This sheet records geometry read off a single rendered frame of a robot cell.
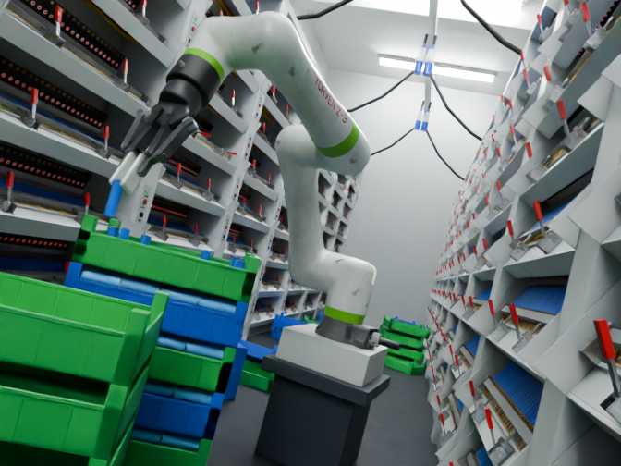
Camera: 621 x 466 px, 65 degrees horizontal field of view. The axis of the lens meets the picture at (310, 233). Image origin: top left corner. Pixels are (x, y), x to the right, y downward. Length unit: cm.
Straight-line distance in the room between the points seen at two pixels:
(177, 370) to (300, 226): 71
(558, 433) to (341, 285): 89
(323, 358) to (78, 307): 81
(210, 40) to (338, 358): 88
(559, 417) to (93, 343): 55
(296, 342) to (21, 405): 95
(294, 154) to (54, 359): 92
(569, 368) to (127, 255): 67
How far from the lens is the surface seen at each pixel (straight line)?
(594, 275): 70
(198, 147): 193
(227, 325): 87
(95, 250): 88
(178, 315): 87
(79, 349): 59
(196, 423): 91
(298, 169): 138
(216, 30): 104
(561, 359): 69
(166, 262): 86
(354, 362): 140
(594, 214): 70
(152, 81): 172
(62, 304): 79
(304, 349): 144
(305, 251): 150
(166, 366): 89
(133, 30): 155
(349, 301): 146
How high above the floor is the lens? 58
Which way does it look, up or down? 3 degrees up
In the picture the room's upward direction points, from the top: 15 degrees clockwise
